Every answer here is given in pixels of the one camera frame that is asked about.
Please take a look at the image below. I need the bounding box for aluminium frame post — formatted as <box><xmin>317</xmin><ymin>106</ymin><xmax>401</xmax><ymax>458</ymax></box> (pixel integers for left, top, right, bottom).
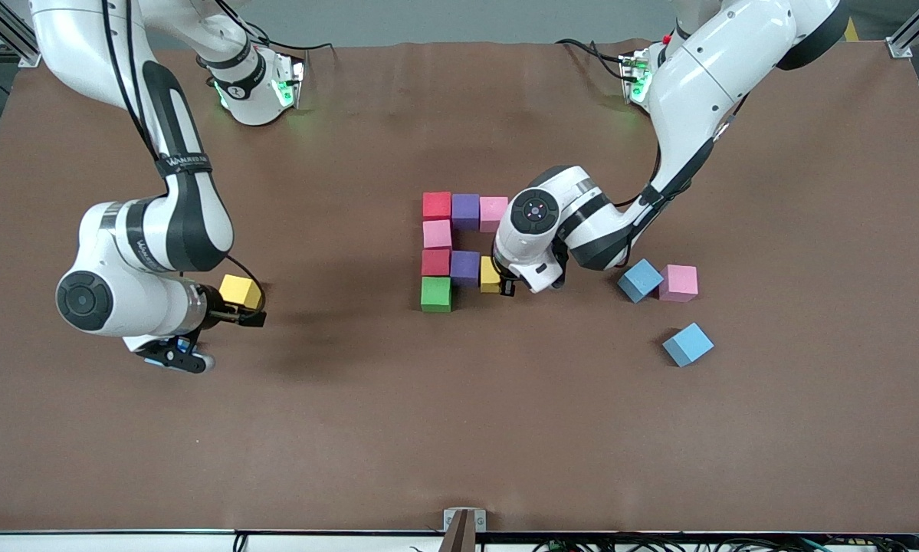
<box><xmin>0</xmin><ymin>0</ymin><xmax>42</xmax><ymax>68</ymax></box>
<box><xmin>887</xmin><ymin>0</ymin><xmax>919</xmax><ymax>61</ymax></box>

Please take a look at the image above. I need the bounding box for green foam cube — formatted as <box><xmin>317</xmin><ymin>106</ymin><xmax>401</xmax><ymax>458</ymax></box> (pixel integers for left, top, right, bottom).
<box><xmin>420</xmin><ymin>276</ymin><xmax>453</xmax><ymax>314</ymax></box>

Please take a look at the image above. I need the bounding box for black left base cable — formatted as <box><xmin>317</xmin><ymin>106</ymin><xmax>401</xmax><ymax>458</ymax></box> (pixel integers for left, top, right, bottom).
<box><xmin>555</xmin><ymin>37</ymin><xmax>632</xmax><ymax>81</ymax></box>

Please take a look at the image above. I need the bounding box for black base cable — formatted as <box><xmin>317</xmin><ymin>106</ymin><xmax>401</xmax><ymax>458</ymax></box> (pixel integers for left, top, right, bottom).
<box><xmin>555</xmin><ymin>37</ymin><xmax>632</xmax><ymax>81</ymax></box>
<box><xmin>222</xmin><ymin>0</ymin><xmax>337</xmax><ymax>53</ymax></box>

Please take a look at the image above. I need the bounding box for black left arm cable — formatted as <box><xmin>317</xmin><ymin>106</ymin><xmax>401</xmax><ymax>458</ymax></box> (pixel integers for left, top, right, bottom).
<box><xmin>612</xmin><ymin>92</ymin><xmax>751</xmax><ymax>269</ymax></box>

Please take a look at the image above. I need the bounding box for grey metal bracket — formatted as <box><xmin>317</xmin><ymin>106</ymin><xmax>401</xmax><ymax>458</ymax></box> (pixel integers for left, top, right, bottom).
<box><xmin>443</xmin><ymin>508</ymin><xmax>487</xmax><ymax>533</ymax></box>

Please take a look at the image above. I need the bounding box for purple foam cube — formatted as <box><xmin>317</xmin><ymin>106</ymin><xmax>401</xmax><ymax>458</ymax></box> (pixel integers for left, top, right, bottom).
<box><xmin>450</xmin><ymin>250</ymin><xmax>481</xmax><ymax>288</ymax></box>
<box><xmin>451</xmin><ymin>193</ymin><xmax>481</xmax><ymax>232</ymax></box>

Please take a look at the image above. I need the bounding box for white table edge rail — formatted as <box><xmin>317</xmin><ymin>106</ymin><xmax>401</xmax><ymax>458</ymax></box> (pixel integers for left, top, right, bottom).
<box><xmin>0</xmin><ymin>527</ymin><xmax>919</xmax><ymax>552</ymax></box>

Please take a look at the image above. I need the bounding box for brown post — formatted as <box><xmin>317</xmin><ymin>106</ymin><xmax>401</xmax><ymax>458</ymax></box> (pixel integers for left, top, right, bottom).
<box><xmin>438</xmin><ymin>511</ymin><xmax>478</xmax><ymax>552</ymax></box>

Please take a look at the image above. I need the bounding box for black right base cable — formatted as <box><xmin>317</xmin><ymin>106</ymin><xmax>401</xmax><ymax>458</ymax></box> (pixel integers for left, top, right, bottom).
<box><xmin>222</xmin><ymin>0</ymin><xmax>337</xmax><ymax>53</ymax></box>

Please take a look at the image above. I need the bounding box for brown table mat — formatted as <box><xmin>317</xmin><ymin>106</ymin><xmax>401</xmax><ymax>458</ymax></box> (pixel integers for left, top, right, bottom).
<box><xmin>0</xmin><ymin>38</ymin><xmax>919</xmax><ymax>535</ymax></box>

